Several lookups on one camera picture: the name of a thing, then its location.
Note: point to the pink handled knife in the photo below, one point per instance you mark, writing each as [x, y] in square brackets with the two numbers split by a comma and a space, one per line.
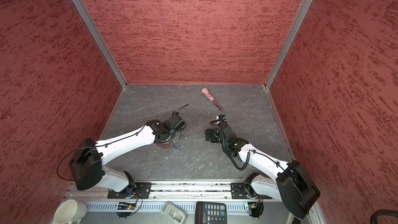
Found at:
[211, 98]

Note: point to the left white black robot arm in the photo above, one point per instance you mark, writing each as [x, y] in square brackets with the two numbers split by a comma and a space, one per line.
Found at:
[88, 164]

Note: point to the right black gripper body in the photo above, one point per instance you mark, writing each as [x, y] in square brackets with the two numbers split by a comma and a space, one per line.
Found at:
[215, 137]

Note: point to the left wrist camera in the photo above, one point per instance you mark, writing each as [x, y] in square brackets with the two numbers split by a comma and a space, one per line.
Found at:
[177, 119]

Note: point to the aluminium corner post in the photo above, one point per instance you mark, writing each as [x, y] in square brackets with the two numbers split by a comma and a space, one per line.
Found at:
[85, 15]
[297, 21]

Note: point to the aluminium front rail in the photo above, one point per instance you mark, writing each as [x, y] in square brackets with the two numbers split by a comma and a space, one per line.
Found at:
[194, 190]

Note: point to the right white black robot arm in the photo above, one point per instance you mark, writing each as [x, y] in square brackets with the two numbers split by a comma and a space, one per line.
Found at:
[288, 182]

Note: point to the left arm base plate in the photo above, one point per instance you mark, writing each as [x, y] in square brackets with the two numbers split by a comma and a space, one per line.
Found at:
[140, 190]

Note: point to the white mug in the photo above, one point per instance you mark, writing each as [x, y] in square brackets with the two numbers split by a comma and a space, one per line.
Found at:
[70, 211]

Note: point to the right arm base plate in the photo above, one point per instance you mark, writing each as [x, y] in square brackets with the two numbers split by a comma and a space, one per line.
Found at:
[243, 191]

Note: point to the black calculator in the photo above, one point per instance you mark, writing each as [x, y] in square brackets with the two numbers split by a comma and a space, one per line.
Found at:
[210, 213]

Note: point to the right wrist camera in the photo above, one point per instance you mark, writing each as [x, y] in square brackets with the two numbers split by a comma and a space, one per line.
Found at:
[221, 118]

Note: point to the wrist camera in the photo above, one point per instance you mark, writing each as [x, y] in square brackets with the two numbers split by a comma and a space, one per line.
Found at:
[221, 118]
[177, 119]

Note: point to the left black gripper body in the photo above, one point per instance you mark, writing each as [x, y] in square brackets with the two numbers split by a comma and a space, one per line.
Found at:
[171, 136]

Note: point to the right aluminium corner post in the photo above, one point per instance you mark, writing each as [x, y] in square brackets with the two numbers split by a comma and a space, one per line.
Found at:
[297, 21]

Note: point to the left aluminium corner post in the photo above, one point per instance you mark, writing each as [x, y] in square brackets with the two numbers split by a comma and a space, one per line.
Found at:
[85, 15]

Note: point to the grey plastic device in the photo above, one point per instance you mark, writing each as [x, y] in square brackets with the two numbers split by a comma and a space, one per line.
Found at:
[174, 214]

